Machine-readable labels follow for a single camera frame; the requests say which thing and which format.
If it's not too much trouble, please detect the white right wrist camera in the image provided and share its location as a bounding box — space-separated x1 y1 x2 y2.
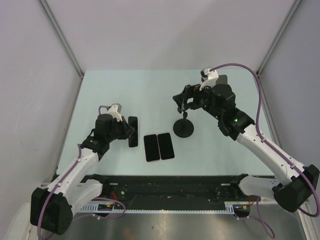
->
199 67 219 91

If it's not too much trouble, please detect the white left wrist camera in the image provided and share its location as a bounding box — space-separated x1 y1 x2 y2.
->
106 103 123 122

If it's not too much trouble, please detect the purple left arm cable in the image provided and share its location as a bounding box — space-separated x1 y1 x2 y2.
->
36 104 127 240

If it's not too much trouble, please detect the white corner frame post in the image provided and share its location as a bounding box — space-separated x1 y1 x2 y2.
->
256 0 304 76

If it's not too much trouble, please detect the white phone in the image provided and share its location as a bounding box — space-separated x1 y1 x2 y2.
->
157 132 175 160

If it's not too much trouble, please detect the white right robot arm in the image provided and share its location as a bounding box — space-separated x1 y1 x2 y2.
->
172 84 320 213

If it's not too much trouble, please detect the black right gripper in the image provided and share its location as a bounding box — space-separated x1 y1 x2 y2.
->
173 79 223 120

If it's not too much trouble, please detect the pink phone black screen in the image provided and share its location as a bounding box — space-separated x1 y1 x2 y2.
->
143 134 160 163

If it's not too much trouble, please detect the left aluminium frame post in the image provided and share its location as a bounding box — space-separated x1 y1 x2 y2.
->
37 0 84 80

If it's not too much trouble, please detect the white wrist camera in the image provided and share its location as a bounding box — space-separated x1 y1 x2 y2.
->
199 67 219 91
106 103 123 122

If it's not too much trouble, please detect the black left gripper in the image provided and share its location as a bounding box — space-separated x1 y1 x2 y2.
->
106 116 135 142

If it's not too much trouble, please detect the white slotted cable duct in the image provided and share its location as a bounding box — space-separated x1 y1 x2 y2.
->
79 201 237 215

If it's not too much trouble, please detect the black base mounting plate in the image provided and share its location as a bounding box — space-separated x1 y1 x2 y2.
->
92 174 256 211

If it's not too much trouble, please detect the black phone stand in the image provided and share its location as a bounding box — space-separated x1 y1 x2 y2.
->
173 110 194 138

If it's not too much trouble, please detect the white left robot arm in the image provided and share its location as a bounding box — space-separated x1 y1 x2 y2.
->
30 111 135 235

